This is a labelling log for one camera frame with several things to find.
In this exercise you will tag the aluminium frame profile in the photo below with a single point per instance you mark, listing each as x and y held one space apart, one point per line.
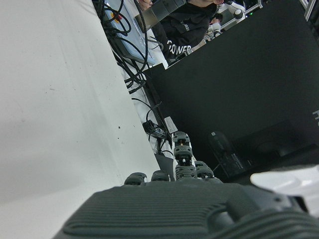
309 8

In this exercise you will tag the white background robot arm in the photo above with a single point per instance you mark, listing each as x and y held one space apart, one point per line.
230 15

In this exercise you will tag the blue-grey teach pendant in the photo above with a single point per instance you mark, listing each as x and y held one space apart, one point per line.
129 42

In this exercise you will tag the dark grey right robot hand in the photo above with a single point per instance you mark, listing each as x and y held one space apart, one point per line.
159 211

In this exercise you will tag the large black monitor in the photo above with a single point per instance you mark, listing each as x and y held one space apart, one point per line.
236 84

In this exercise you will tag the white label sticker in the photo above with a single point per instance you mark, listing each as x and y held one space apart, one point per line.
171 125

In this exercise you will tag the person in black hoodie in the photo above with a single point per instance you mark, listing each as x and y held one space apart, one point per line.
184 27

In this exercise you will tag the white wrist mount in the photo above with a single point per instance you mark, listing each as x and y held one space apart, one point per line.
291 183

